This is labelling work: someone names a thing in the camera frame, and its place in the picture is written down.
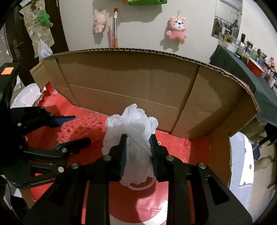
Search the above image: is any red foam net ball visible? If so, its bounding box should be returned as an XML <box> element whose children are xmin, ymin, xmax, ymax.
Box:
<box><xmin>57</xmin><ymin>112</ymin><xmax>104</xmax><ymax>143</ymax></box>

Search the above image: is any white mesh bath sponge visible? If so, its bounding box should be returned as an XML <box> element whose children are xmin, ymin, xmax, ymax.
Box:
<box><xmin>102</xmin><ymin>104</ymin><xmax>159</xmax><ymax>191</ymax></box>

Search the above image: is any cardboard box red interior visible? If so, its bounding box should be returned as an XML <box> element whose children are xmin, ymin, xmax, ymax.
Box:
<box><xmin>20</xmin><ymin>47</ymin><xmax>261</xmax><ymax>225</ymax></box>

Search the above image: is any white plastic bag on door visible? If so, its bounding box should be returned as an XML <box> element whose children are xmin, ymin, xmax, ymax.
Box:
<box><xmin>37</xmin><ymin>39</ymin><xmax>53</xmax><ymax>61</ymax></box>

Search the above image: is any dark wooden door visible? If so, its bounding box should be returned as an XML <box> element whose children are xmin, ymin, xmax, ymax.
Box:
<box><xmin>3</xmin><ymin>1</ymin><xmax>69</xmax><ymax>63</ymax></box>

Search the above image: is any green frog plush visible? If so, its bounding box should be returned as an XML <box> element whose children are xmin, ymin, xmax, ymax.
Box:
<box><xmin>38</xmin><ymin>10</ymin><xmax>53</xmax><ymax>27</ymax></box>

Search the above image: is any dark green clothed side table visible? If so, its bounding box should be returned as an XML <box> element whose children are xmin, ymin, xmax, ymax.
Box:
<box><xmin>210</xmin><ymin>45</ymin><xmax>277</xmax><ymax>126</ymax></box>

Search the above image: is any green tote bag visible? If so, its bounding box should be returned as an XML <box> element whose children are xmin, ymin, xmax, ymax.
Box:
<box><xmin>123</xmin><ymin>0</ymin><xmax>168</xmax><ymax>6</ymax></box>

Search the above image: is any red basin on side table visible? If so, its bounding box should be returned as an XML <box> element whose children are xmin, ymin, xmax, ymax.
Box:
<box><xmin>247</xmin><ymin>58</ymin><xmax>264</xmax><ymax>77</ymax></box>

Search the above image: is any orange capped brush on wall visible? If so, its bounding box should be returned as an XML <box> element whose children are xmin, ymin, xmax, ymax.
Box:
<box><xmin>113</xmin><ymin>8</ymin><xmax>118</xmax><ymax>48</ymax></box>

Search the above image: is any pink pig plush on wall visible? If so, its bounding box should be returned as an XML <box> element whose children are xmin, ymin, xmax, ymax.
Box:
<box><xmin>93</xmin><ymin>10</ymin><xmax>107</xmax><ymax>34</ymax></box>

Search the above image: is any pink bear plush keychain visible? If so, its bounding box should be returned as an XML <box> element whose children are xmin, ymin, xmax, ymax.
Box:
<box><xmin>166</xmin><ymin>16</ymin><xmax>187</xmax><ymax>44</ymax></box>

